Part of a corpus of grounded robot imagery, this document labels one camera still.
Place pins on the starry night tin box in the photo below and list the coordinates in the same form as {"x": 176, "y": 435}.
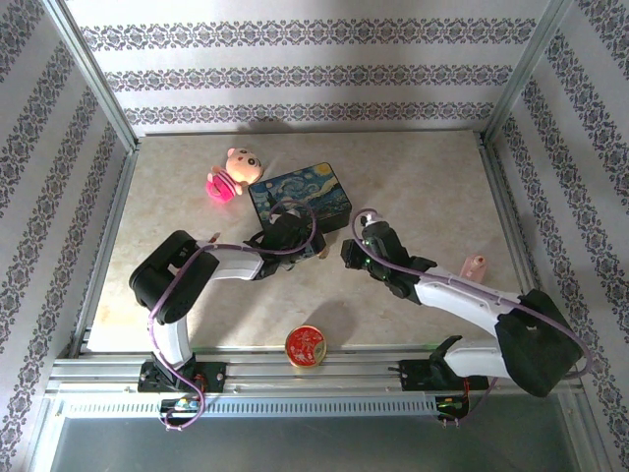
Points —
{"x": 319, "y": 192}

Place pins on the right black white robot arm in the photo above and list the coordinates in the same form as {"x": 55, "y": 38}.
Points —
{"x": 531, "y": 344}

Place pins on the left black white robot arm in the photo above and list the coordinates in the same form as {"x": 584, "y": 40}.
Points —
{"x": 167, "y": 285}

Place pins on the pink plush doll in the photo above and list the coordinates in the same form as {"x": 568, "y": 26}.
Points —
{"x": 238, "y": 169}

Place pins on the small pink pig figure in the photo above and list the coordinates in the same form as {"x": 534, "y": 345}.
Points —
{"x": 475, "y": 266}

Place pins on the red gold round tin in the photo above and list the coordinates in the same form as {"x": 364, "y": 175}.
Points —
{"x": 305, "y": 346}

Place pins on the aluminium frame rail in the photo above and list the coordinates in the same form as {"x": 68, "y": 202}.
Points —
{"x": 344, "y": 373}

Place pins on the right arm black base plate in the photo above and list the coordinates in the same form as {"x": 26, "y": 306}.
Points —
{"x": 417, "y": 373}

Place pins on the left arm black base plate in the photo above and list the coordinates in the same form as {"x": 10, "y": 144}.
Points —
{"x": 211, "y": 376}

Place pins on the aluminium frame post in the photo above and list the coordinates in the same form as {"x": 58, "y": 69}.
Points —
{"x": 528, "y": 69}
{"x": 93, "y": 78}

